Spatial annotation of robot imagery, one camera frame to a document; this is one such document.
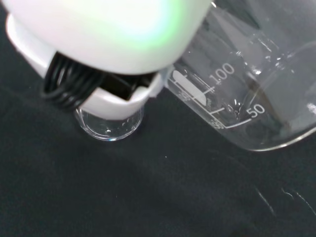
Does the black table cloth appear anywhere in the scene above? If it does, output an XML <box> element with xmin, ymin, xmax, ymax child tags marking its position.
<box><xmin>0</xmin><ymin>0</ymin><xmax>316</xmax><ymax>237</ymax></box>

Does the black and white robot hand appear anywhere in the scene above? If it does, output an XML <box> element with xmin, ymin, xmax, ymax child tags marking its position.
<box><xmin>3</xmin><ymin>0</ymin><xmax>211</xmax><ymax>118</ymax></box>

